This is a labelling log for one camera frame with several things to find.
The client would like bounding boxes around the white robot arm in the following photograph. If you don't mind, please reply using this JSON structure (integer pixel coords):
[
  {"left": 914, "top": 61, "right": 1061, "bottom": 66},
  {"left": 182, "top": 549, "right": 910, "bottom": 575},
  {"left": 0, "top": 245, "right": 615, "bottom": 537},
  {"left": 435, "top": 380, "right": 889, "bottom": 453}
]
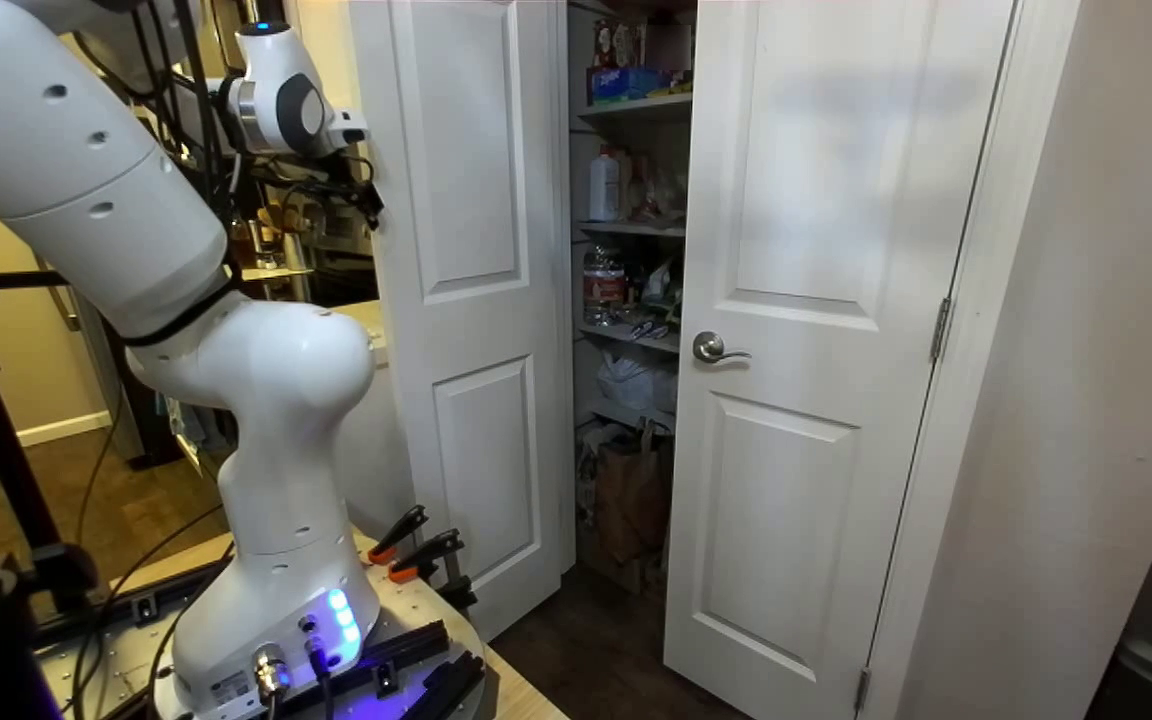
[{"left": 0, "top": 0, "right": 378, "bottom": 720}]

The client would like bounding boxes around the white pantry door with hinges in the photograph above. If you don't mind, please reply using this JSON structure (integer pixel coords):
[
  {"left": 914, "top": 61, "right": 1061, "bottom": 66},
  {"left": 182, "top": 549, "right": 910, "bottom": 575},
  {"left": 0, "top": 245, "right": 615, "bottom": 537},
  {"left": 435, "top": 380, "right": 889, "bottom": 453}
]
[{"left": 663, "top": 0, "right": 1015, "bottom": 720}]

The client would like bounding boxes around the brown paper bag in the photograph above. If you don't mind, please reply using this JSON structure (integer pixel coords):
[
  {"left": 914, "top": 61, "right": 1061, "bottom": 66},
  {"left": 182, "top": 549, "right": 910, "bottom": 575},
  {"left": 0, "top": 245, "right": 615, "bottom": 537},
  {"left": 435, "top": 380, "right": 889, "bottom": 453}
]
[{"left": 591, "top": 433, "right": 666, "bottom": 590}]

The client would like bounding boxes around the white jug on shelf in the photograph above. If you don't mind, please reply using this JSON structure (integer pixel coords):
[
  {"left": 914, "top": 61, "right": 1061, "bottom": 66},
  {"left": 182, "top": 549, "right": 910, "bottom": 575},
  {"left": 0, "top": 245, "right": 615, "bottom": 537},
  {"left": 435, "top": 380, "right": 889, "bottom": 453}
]
[{"left": 589, "top": 142, "right": 628, "bottom": 225}]

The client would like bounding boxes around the black orange clamp upper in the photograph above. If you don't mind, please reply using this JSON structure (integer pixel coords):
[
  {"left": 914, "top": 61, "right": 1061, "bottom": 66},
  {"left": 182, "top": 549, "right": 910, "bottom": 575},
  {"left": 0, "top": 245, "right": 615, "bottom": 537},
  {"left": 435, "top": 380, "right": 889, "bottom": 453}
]
[{"left": 366, "top": 505, "right": 428, "bottom": 563}]

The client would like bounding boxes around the blue box on shelf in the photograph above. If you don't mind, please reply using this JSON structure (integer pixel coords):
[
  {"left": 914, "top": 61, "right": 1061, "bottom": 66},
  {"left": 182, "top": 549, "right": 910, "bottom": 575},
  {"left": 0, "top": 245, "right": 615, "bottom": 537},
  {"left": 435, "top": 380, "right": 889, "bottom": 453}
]
[{"left": 589, "top": 65, "right": 663, "bottom": 104}]

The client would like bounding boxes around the black tripod stand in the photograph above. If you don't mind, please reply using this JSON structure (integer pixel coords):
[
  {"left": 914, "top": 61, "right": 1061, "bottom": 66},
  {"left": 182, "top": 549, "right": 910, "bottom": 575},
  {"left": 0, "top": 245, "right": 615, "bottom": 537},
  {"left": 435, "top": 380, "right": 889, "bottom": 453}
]
[{"left": 0, "top": 270, "right": 95, "bottom": 617}]

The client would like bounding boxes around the metal lever door handle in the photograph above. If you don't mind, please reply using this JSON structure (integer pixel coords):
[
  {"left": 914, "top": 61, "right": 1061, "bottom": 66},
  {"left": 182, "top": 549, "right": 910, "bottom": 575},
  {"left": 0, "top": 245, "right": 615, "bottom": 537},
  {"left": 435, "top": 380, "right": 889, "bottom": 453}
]
[{"left": 691, "top": 330, "right": 746, "bottom": 368}]

